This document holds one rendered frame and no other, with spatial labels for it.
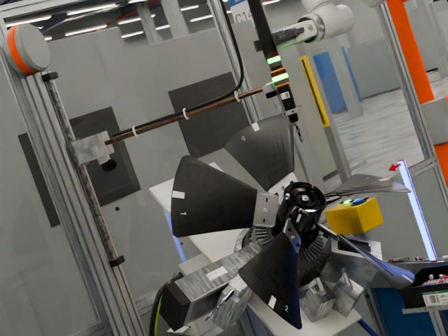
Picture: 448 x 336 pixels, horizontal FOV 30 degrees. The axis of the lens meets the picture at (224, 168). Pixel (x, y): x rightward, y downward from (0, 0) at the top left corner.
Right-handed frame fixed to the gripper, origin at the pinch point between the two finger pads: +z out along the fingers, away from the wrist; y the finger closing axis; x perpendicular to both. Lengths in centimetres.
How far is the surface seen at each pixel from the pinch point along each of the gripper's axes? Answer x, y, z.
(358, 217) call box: -61, 22, -31
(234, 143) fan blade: -24.4, 22.8, 5.6
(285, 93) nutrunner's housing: -15.0, -1.6, 1.4
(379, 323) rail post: -100, 32, -34
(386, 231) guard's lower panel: -84, 70, -88
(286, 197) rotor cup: -41.1, -4.1, 14.7
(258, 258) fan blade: -51, -11, 35
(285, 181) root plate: -38.5, 5.5, 5.6
